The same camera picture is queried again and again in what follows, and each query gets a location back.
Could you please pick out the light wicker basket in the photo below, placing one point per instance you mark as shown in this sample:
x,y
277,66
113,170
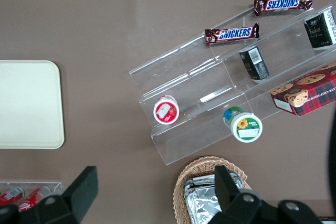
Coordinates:
x,y
181,190

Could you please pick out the cream plastic tray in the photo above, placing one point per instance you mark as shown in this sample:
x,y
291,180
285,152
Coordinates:
x,y
29,103

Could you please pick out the green sunflower yogurt cup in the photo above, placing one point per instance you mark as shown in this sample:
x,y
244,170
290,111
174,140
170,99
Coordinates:
x,y
244,127

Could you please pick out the small dark green box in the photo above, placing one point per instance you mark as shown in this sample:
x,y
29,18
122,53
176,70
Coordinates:
x,y
254,63
320,28

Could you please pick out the red lid yogurt cup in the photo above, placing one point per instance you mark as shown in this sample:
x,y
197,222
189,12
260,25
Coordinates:
x,y
166,110

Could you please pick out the clear acrylic bottle rack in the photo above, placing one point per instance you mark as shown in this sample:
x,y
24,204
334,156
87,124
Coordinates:
x,y
56,186

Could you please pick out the Snickers chocolate bar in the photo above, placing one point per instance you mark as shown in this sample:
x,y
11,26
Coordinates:
x,y
283,3
232,34

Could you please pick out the red tartan cookie box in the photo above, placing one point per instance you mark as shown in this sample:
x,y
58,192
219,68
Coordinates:
x,y
307,90

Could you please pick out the clear acrylic stepped stand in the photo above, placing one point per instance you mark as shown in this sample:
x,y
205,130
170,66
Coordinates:
x,y
199,87

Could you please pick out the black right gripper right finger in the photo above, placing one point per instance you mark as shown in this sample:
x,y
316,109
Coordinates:
x,y
231,197

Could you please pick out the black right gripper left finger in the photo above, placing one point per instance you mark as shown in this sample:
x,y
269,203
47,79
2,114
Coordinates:
x,y
78,195

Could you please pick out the foil wrapped package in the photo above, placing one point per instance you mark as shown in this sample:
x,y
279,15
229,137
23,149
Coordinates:
x,y
202,207
199,179

